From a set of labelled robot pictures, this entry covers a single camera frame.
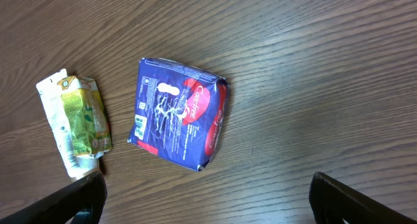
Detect white tube gold cap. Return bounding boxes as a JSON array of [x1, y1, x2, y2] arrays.
[[36, 69, 100, 180]]

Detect purple Carefree pad pack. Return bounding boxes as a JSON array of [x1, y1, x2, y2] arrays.
[[127, 58, 230, 171]]

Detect green yellow snack pouch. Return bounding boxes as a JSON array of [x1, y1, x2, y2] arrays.
[[57, 76, 112, 159]]

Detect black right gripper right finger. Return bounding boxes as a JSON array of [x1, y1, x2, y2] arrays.
[[309, 172, 416, 224]]

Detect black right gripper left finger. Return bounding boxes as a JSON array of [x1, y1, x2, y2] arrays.
[[1, 171, 107, 224]]

